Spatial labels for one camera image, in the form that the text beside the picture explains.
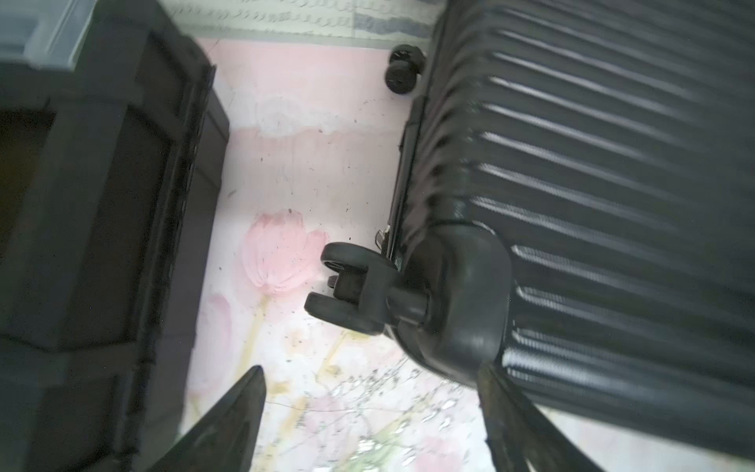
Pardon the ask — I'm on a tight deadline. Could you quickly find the black toolbox yellow handle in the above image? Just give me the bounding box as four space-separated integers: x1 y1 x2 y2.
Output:
1 1 229 471

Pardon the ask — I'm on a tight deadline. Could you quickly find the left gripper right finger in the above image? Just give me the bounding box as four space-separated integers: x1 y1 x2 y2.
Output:
477 363 601 471

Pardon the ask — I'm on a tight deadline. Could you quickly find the black hard-shell suitcase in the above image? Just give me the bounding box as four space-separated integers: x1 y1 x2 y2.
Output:
305 1 754 459

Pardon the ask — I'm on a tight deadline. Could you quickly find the floral pink table mat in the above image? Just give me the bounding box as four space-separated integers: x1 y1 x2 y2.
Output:
187 39 754 471

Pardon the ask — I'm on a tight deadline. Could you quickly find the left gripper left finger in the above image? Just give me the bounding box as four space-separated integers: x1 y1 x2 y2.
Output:
151 366 267 472

